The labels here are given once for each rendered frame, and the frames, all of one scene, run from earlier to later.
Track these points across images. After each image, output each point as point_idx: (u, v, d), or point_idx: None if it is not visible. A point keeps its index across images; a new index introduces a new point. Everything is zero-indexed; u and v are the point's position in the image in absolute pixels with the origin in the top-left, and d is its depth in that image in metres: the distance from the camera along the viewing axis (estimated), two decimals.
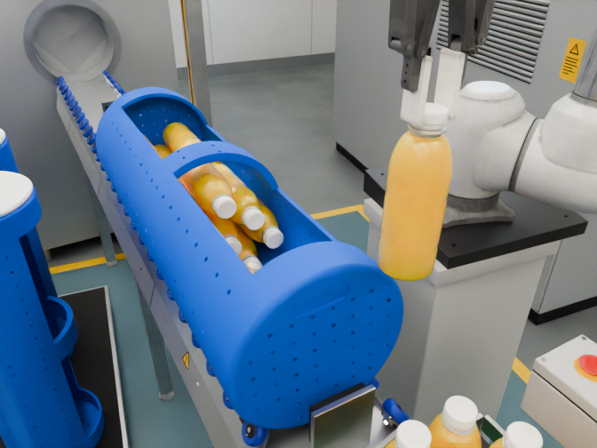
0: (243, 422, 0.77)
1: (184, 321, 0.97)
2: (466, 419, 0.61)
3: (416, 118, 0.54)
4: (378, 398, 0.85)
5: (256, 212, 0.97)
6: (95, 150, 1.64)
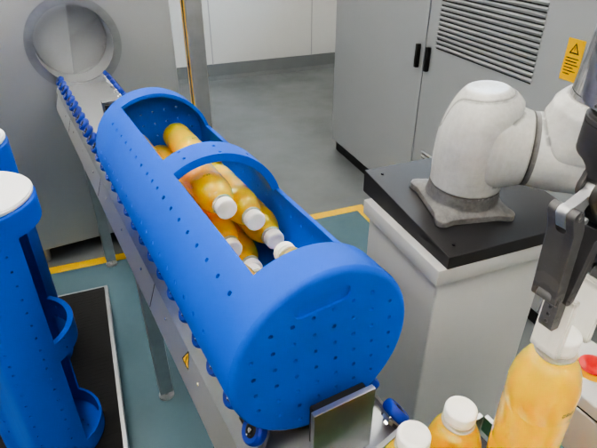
0: (244, 421, 0.77)
1: (183, 321, 0.97)
2: (466, 419, 0.61)
3: (553, 353, 0.49)
4: (378, 398, 0.85)
5: (257, 213, 0.97)
6: (95, 150, 1.64)
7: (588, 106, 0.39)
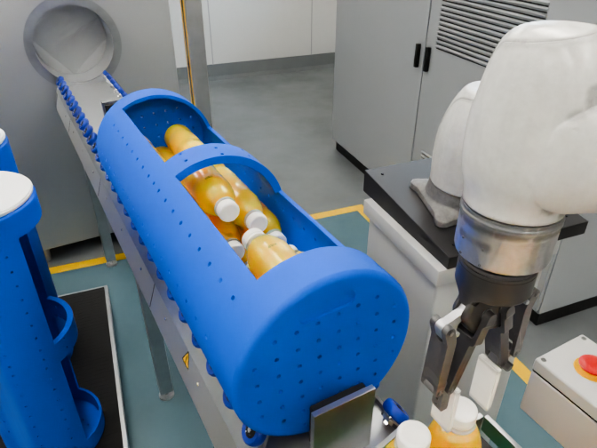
0: None
1: (180, 320, 0.98)
2: (466, 419, 0.61)
3: (445, 427, 0.60)
4: (378, 398, 0.85)
5: (258, 216, 0.96)
6: (95, 150, 1.64)
7: (457, 249, 0.50)
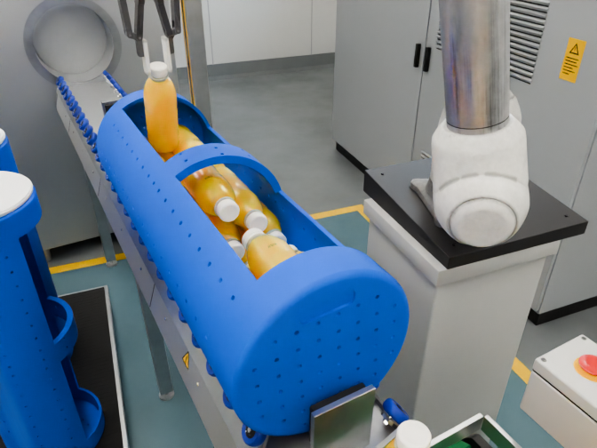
0: None
1: (180, 320, 0.98)
2: (157, 69, 1.08)
3: (147, 71, 1.07)
4: (378, 398, 0.85)
5: (258, 216, 0.96)
6: (95, 150, 1.64)
7: None
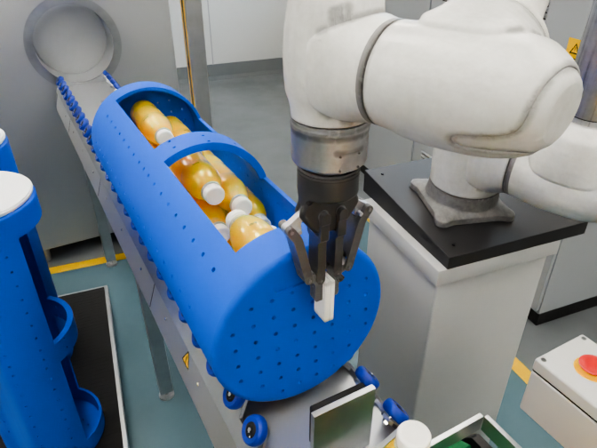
0: (242, 431, 0.77)
1: None
2: None
3: None
4: (378, 398, 0.85)
5: (243, 200, 1.01)
6: (95, 150, 1.64)
7: (365, 157, 0.61)
